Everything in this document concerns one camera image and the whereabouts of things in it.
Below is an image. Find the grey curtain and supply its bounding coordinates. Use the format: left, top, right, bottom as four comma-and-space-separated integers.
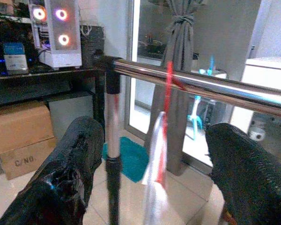
144, 0, 206, 176

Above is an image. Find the white PC tower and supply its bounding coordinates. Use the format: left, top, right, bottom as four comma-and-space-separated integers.
28, 0, 82, 70

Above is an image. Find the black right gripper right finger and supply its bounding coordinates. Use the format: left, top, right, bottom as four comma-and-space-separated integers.
205, 122, 281, 225

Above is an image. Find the cyan plastic hanger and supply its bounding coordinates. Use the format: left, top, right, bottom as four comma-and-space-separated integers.
186, 58, 216, 141

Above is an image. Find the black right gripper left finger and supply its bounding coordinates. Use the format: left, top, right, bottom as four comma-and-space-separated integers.
0, 116, 105, 225

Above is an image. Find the plain white shirt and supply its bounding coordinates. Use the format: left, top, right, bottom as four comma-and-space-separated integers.
141, 111, 170, 225

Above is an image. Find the white sliding glass door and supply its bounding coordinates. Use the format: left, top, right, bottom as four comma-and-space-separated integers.
125, 0, 263, 172

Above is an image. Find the teal floor mat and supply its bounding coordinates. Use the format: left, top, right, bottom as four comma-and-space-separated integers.
102, 136, 151, 183

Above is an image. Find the chrome clothes rack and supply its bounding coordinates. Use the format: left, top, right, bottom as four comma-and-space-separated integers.
91, 49, 281, 225

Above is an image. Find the large plain cardboard box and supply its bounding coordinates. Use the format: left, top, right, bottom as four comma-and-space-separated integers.
0, 100, 56, 158

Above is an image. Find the cardboard box with black print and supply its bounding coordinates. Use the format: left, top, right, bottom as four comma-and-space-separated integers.
0, 138, 59, 180

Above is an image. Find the dark speaker box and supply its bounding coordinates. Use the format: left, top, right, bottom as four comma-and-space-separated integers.
81, 25, 105, 69

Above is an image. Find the black desk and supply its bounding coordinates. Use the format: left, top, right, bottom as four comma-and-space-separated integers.
0, 67, 106, 132

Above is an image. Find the blue and white device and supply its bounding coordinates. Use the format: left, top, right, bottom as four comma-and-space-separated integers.
2, 42, 29, 75

